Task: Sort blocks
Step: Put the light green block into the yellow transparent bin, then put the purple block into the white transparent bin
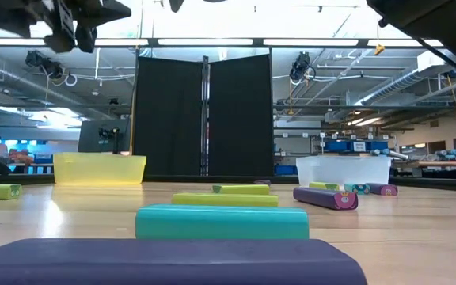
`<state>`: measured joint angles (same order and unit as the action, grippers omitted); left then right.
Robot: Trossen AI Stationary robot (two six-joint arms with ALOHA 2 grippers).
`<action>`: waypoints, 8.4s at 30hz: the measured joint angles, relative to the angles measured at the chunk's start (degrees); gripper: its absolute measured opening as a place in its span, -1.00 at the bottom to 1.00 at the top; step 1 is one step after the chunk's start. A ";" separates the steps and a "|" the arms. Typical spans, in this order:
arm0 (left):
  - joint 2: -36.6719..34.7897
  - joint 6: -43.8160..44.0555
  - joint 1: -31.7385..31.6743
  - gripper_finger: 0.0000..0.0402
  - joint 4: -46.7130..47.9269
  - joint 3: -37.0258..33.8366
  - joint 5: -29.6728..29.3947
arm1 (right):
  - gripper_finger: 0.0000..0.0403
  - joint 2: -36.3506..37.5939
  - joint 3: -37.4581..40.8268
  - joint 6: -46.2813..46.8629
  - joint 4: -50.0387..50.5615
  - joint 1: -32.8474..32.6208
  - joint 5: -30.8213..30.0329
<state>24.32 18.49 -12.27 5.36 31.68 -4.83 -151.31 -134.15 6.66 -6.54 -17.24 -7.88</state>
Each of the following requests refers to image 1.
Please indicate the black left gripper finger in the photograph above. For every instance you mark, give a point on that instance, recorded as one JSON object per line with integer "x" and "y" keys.
{"x": 109, "y": 12}

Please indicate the purple rectangular block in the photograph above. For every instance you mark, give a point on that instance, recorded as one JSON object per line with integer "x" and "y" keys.
{"x": 319, "y": 197}
{"x": 262, "y": 182}
{"x": 382, "y": 189}
{"x": 164, "y": 265}

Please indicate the teal rectangular block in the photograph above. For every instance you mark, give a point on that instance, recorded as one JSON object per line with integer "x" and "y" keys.
{"x": 356, "y": 188}
{"x": 220, "y": 223}

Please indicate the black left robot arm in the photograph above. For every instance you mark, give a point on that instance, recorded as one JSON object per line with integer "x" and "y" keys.
{"x": 6, "y": 16}

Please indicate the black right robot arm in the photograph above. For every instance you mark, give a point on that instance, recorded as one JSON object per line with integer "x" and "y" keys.
{"x": 430, "y": 20}

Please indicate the black folding screen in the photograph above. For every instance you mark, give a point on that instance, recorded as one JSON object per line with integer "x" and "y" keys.
{"x": 172, "y": 118}

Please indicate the yellow cloth bag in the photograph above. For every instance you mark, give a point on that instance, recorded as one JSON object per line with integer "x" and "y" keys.
{"x": 97, "y": 168}

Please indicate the blue crate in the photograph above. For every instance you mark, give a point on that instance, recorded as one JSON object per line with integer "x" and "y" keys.
{"x": 285, "y": 170}

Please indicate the orange hanging tag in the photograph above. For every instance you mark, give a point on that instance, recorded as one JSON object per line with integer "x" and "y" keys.
{"x": 379, "y": 50}

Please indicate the blue storage bin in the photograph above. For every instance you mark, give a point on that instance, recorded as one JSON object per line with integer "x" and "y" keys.
{"x": 377, "y": 146}
{"x": 337, "y": 146}

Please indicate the clear plastic bin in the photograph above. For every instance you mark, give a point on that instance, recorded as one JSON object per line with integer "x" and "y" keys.
{"x": 343, "y": 170}

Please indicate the white ceiling unit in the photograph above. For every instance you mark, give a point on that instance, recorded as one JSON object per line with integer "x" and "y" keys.
{"x": 432, "y": 61}

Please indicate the wooden workbench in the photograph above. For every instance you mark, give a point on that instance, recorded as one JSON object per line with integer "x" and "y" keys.
{"x": 449, "y": 163}

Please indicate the black aluminium table frame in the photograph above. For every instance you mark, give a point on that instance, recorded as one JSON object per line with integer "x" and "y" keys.
{"x": 212, "y": 179}

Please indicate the silver air duct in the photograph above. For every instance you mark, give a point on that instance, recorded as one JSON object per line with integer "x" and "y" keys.
{"x": 394, "y": 85}

